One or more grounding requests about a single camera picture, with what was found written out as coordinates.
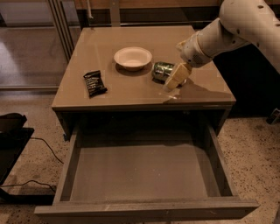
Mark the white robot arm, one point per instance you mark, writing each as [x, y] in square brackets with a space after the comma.
[240, 22]

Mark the white paper bowl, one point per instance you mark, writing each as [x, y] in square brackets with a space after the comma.
[133, 58]

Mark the black snack bar wrapper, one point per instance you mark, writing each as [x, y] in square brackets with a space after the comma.
[94, 83]

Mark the open grey top drawer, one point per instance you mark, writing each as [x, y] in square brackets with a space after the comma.
[161, 175]

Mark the grey drawer cabinet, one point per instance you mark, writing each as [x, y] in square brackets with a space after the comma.
[110, 69]

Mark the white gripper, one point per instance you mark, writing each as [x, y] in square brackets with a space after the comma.
[192, 50]

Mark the black furniture at left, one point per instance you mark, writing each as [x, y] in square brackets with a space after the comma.
[13, 139]

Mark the green soda can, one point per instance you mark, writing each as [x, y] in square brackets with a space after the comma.
[161, 71]

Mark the metal railing frame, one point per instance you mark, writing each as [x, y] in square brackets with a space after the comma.
[101, 13]

